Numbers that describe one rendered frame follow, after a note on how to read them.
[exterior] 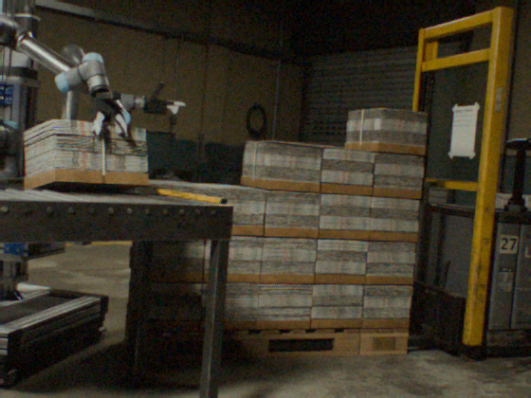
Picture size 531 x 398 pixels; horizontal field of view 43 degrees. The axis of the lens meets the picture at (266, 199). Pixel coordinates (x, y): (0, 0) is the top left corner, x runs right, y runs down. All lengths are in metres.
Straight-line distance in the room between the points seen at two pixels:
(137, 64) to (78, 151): 8.18
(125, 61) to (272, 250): 7.56
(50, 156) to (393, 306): 1.98
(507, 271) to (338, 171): 1.09
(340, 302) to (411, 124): 1.00
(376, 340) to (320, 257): 0.56
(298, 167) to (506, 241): 1.22
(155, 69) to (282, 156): 7.66
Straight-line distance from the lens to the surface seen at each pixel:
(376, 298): 3.60
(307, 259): 3.37
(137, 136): 2.63
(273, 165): 3.26
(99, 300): 3.44
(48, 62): 2.86
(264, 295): 3.32
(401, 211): 3.59
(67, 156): 2.49
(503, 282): 3.83
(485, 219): 3.66
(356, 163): 3.44
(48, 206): 2.02
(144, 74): 10.72
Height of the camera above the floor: 0.95
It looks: 3 degrees down
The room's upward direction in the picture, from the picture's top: 5 degrees clockwise
